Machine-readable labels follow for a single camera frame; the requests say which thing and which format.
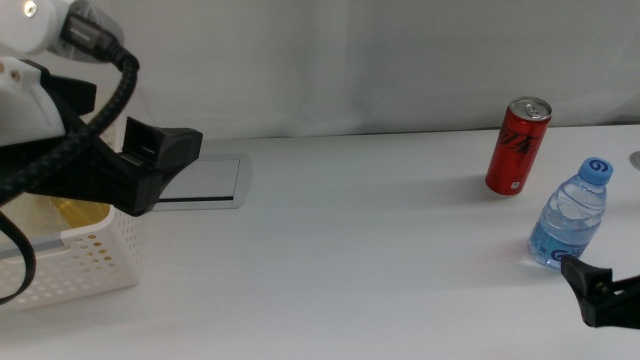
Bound white perforated plastic basket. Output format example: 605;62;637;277
0;92;145;310

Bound clear water bottle blue cap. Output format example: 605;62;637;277
528;156;615;272

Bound red soda can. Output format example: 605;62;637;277
484;96;553;197

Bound white backdrop curtain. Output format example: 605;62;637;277
0;0;640;142

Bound silver rectangular cable tray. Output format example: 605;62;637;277
152;153;254;211

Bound yellow tea bottle white cap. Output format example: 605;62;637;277
47;195;112;231

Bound white and silver wrist camera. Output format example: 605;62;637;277
0;0;125;147

